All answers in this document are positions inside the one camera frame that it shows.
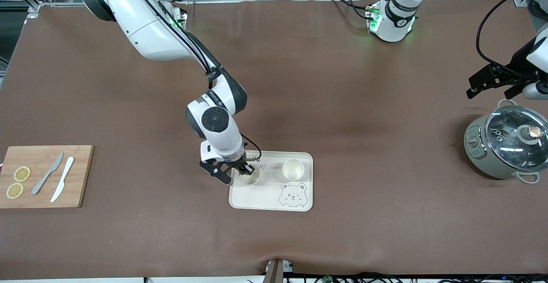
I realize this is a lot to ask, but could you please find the white IKEA cup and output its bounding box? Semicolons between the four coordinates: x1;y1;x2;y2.
282;159;305;180
238;167;261;186

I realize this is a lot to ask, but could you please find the cream bear print tray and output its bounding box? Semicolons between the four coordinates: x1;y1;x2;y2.
229;150;314;212

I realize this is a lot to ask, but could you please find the glass pot lid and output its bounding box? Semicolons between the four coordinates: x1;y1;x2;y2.
486;105;548;168

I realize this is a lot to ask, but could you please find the grey-green electric pot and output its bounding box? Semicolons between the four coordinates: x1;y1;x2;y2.
464;99;548;184

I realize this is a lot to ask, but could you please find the brown table mat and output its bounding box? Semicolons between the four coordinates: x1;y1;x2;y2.
0;0;548;280

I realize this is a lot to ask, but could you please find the white plastic knife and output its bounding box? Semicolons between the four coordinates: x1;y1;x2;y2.
51;157;75;203

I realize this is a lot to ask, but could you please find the grey plastic knife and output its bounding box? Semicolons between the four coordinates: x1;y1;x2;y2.
31;152;64;195

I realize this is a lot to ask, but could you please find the wooden cutting board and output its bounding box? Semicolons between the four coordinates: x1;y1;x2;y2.
0;145;94;209

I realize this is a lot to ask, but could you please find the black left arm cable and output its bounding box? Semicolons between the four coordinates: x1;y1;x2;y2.
476;0;548;79

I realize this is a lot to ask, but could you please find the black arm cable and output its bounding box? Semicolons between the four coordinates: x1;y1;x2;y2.
476;0;548;79
128;0;262;162

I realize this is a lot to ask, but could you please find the metal camera stand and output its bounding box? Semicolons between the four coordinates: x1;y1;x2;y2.
265;259;295;283

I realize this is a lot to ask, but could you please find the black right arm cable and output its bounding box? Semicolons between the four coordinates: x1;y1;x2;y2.
128;0;262;162

